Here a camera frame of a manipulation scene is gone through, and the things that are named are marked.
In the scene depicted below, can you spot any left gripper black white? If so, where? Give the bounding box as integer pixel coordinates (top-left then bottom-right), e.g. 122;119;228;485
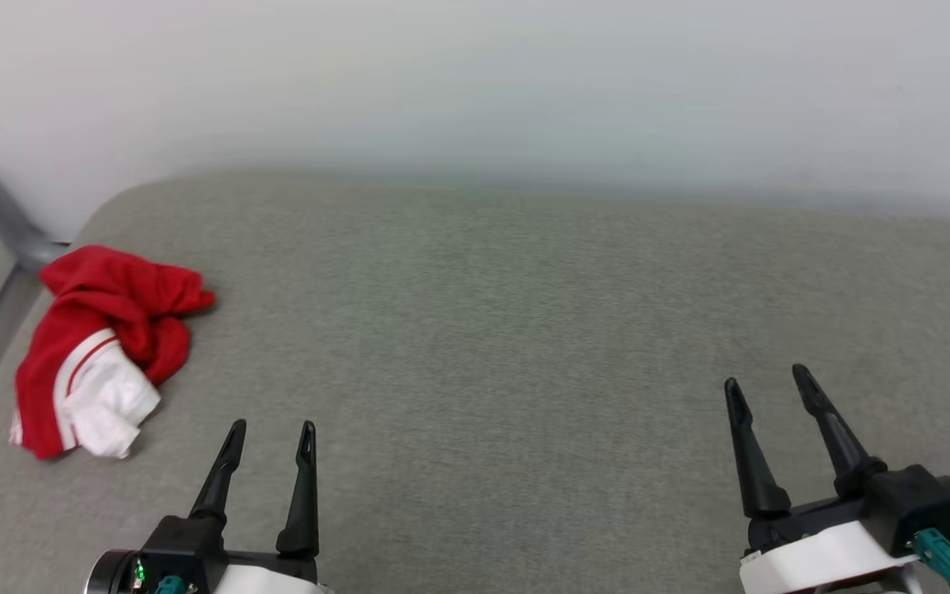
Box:
86;419;332;594

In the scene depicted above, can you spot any grey fabric sofa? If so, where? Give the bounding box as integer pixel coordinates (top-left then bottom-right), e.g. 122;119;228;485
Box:
0;169;950;594

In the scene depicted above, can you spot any red and white basketball jersey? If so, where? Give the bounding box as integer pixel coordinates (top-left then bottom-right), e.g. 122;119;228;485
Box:
9;245;216;460

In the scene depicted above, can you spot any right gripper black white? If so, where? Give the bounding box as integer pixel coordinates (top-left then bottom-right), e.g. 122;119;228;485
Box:
724;364;950;594

